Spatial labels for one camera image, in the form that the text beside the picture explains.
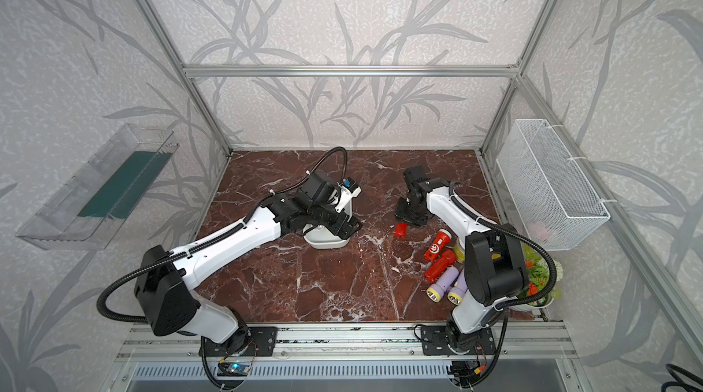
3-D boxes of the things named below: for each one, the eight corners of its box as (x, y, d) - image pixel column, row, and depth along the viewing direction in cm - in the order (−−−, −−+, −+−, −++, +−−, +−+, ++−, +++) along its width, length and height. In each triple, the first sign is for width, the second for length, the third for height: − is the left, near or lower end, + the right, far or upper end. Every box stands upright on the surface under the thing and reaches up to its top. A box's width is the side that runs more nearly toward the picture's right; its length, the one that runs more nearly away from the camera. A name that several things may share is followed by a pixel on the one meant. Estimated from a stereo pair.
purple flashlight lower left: (435, 305, 82) (437, 302, 79) (423, 293, 84) (425, 289, 81) (459, 277, 87) (462, 273, 84) (448, 267, 89) (450, 262, 87)
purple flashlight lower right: (446, 299, 83) (448, 296, 80) (457, 271, 88) (460, 267, 86) (458, 306, 82) (461, 303, 79) (468, 277, 87) (472, 273, 84)
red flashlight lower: (430, 284, 86) (432, 280, 83) (420, 273, 88) (422, 269, 86) (455, 261, 91) (458, 257, 88) (446, 251, 93) (448, 247, 90)
